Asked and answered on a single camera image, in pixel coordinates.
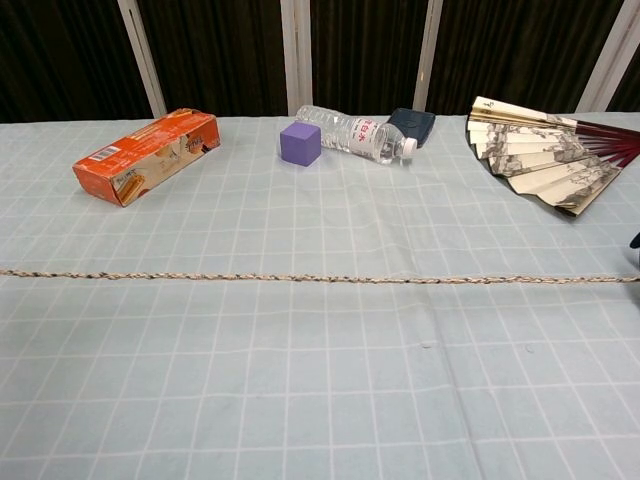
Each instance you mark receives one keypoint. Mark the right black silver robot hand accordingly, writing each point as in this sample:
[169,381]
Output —
[637,242]

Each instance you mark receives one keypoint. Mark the painted paper folding fan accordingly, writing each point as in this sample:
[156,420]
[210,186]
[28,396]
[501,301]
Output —
[530,150]

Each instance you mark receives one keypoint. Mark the dark blue flat case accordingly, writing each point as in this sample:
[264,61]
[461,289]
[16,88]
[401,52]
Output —
[415,125]

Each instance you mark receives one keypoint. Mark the clear plastic water bottle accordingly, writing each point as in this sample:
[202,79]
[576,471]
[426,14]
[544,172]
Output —
[350,132]

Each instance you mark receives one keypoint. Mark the light blue checked tablecloth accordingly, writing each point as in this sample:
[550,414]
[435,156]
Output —
[325,400]

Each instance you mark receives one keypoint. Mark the purple foam cube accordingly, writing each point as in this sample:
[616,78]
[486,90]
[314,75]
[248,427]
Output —
[299,145]

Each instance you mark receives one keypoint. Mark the orange cardboard snack box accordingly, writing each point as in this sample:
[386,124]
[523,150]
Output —
[145,150]

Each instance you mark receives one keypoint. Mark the white partition post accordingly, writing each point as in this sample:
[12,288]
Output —
[429,55]
[612,55]
[296,55]
[142,60]

